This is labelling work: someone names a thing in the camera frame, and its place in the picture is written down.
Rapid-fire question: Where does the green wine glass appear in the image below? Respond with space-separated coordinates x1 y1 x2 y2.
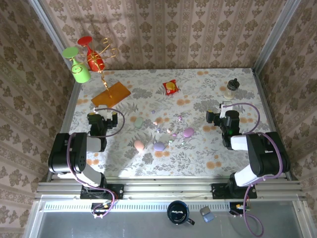
61 47 92 84

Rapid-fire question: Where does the red snack packet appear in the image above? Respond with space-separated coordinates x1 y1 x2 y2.
162 79 180 97

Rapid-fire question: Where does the red wine glass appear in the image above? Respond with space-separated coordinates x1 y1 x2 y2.
77 36 106 72

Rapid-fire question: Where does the small grey-blue box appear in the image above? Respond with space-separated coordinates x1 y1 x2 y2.
199 206 215 223

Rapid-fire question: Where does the black mug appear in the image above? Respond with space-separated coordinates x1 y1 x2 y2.
166 200 196 226

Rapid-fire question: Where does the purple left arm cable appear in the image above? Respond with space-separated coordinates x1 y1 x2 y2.
66 106 126 219

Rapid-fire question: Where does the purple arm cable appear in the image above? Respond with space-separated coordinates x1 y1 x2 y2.
66 106 126 219
224 103 284 237

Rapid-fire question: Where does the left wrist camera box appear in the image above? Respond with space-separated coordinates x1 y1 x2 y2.
93 105 112 119

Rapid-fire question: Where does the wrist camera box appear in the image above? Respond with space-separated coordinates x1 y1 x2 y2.
93 105 112 119
219 101 234 118

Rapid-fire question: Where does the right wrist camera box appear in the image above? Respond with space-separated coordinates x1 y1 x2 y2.
219 101 234 118

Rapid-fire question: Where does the aluminium side rail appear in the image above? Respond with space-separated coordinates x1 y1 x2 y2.
46 81 84 183
251 68 294 180

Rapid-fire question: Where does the gold wire rack wooden base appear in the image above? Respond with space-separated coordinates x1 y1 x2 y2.
70 37 132 110

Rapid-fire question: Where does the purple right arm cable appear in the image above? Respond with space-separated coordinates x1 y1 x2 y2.
224 103 284 237

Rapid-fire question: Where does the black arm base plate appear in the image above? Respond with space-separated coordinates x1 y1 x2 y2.
79 183 125 200
211 182 258 200

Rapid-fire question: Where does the black connector box with wires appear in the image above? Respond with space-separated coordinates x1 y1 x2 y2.
91 202 112 219
228 202 250 219

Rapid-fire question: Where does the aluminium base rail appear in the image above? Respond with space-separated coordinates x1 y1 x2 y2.
34 176 307 201

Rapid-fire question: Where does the slotted metal cable duct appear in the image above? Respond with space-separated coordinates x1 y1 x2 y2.
42 201 232 212

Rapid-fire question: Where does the aluminium corner post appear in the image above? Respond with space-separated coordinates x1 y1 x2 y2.
252 0 302 75
27 0 76 75

